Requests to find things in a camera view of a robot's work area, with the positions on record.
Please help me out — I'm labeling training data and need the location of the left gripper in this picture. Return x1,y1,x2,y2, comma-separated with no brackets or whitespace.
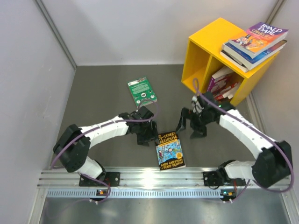
135,120,159,146

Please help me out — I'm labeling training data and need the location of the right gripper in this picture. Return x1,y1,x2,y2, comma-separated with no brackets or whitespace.
175,106,213,138

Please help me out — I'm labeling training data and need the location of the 169-Storey Treehouse book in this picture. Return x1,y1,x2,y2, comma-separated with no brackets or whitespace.
156,132,185,171

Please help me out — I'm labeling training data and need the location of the red 13-Storey Treehouse book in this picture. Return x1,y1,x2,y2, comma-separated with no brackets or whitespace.
213,82,241,101

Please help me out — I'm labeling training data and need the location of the purple paperback book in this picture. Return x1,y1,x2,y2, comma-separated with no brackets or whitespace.
207,67,234,93

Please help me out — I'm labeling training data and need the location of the dark blue 1984 book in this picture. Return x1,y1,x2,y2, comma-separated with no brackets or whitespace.
220,50,249,72

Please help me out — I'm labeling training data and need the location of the blue orange paperback book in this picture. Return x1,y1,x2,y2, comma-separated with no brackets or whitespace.
226,40,287,70

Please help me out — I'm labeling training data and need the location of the Roald Dahl Charlie book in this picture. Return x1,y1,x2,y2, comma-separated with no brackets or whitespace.
228,22,289,58

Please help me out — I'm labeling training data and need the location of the light teal paperback book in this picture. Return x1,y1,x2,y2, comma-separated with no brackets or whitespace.
221,44,234,53

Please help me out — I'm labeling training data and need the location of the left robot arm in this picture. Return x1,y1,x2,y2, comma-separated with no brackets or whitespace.
53,106,158,185

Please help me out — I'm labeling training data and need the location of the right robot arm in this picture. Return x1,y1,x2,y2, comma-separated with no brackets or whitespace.
176,92,294,189

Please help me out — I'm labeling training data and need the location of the green paperback book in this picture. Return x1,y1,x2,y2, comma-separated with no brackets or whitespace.
127,77,157,107

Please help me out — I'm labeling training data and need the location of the yellow wooden shelf box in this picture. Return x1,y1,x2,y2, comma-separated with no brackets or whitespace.
181,17,279,106

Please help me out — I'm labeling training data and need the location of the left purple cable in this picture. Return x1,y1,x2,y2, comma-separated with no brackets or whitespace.
50,100,161,203

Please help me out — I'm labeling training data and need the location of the purple cable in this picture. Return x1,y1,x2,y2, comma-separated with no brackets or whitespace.
192,78,294,203
50,100,161,203

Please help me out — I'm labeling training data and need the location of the aluminium mounting rail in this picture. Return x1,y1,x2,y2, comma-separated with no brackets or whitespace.
37,166,290,188

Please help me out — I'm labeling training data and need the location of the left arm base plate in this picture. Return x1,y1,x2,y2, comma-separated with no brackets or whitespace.
79,172,121,187

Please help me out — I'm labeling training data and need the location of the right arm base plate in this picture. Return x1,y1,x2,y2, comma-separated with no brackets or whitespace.
202,171,234,189

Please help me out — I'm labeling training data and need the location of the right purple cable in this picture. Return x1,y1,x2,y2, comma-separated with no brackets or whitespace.
192,78,294,203

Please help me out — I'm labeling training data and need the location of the perforated cable duct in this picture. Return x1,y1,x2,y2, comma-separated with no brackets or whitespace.
47,189,235,198

